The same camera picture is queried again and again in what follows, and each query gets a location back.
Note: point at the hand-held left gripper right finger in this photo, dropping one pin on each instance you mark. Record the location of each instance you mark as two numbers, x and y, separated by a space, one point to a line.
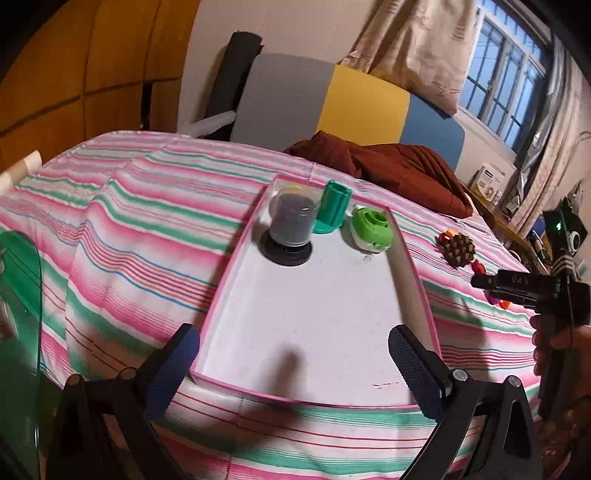
418 374

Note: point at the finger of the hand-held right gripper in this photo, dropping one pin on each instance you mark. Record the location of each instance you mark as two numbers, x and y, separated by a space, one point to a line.
517 287

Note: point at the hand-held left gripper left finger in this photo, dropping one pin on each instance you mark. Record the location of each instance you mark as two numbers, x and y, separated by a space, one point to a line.
173 369

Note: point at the small red toy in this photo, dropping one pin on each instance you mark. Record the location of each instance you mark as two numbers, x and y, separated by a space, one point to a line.
478 266

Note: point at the brown pine cone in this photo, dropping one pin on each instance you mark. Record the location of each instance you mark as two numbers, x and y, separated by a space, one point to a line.
459 249

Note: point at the pink cardboard tray box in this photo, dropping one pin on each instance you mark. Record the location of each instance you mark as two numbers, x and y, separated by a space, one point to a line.
323 314

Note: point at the green plug-in device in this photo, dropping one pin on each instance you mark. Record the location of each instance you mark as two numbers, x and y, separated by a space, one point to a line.
369 228

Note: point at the clear jar with black lid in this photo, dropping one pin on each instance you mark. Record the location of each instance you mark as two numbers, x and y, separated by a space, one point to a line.
288 221

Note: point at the green plastic spool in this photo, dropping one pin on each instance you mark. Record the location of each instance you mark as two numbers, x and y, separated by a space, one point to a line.
333 205

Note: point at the person's right forearm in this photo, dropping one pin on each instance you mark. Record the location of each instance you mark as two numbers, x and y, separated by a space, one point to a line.
568 443

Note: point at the person's right hand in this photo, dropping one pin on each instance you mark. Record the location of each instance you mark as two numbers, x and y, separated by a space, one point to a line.
539 341

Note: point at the wooden desk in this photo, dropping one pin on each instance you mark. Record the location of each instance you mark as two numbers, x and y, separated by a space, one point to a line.
512 235

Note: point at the blue plastic object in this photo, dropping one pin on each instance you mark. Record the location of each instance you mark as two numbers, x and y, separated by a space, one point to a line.
538 228

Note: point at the pink pillow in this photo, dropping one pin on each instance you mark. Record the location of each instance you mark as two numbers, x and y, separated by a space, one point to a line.
475 219

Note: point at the white printed carton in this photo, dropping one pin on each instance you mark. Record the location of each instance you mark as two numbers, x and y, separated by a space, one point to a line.
487 182

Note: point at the striped pink green bedsheet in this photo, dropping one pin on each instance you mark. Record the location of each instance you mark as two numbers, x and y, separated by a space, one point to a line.
138 240

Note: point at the beige side curtain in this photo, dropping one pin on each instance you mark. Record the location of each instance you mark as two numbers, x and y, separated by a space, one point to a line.
563 152

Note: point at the silver lining curtain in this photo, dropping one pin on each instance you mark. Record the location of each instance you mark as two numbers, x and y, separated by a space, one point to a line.
540 138

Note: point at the brown quilted duvet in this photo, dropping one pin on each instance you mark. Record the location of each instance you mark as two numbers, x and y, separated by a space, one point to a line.
406 170

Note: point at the green translucent plastic panel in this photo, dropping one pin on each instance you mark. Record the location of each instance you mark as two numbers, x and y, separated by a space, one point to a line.
23 300

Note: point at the barred window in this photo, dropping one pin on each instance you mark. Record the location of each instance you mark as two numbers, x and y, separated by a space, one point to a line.
503 78

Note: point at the grey yellow blue headboard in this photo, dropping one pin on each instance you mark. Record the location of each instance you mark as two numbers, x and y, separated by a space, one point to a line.
360 101

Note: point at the beige starfish print curtain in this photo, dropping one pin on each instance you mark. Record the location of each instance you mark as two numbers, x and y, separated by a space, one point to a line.
415 46

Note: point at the black rolled mat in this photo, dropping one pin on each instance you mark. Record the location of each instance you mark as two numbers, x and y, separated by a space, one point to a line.
235 69

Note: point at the wooden wardrobe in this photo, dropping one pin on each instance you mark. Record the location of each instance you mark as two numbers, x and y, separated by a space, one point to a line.
92 69

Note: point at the white metal frame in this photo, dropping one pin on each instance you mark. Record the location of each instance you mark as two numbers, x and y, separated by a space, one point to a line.
207 124

